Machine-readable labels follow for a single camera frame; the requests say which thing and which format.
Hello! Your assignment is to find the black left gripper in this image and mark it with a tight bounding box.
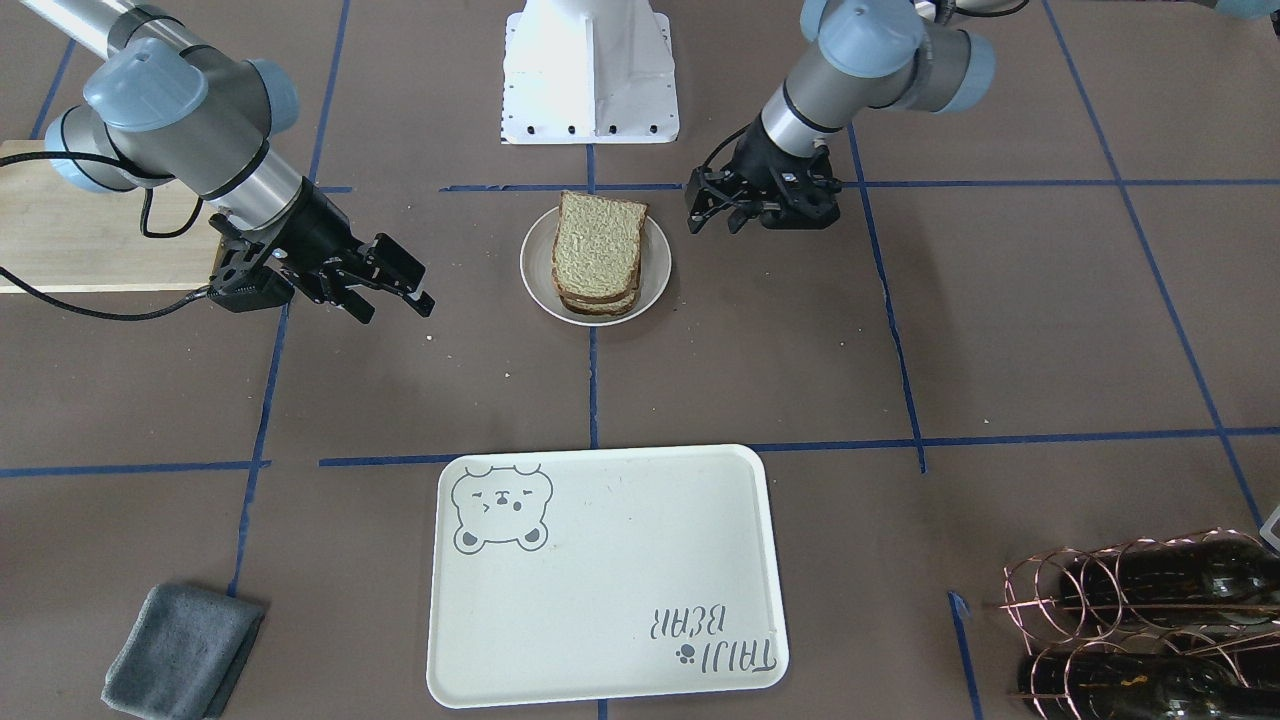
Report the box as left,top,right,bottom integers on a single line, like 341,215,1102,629
685,126,844,234

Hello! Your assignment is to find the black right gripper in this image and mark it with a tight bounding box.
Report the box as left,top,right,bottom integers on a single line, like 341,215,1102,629
270,184,436,325

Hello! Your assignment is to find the bread slice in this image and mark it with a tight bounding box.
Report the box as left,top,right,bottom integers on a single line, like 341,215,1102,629
559,288,640,316
552,191,649,302

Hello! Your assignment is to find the white round plate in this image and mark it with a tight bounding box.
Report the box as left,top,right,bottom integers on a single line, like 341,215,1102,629
520,191,675,325

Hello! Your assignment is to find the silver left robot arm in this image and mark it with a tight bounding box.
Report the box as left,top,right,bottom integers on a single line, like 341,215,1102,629
500,1,996,327

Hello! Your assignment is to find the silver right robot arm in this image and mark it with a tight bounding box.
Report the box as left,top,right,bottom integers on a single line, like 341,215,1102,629
29,1,435,324

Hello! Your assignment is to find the white bear tray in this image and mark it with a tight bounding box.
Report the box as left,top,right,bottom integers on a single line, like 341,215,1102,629
425,445,790,708

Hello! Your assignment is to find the wooden cutting board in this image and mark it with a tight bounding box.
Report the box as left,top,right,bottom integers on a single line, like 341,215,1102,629
1,160,220,293

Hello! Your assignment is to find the grey folded cloth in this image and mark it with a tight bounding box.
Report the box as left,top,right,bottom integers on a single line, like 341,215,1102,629
101,583,265,719

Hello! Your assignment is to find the dark wine bottle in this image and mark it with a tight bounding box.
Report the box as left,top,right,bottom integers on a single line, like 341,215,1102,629
1016,644,1279,719
1059,536,1279,629

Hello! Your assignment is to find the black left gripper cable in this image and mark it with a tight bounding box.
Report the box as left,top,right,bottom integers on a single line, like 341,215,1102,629
700,126,751,181

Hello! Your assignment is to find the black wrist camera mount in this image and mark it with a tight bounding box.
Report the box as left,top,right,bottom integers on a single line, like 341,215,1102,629
207,213,294,313

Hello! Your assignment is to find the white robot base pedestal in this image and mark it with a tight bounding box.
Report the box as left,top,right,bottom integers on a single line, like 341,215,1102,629
500,1,681,145

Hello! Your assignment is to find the copper wire bottle rack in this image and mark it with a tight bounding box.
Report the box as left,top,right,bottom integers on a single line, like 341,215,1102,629
1000,528,1279,719

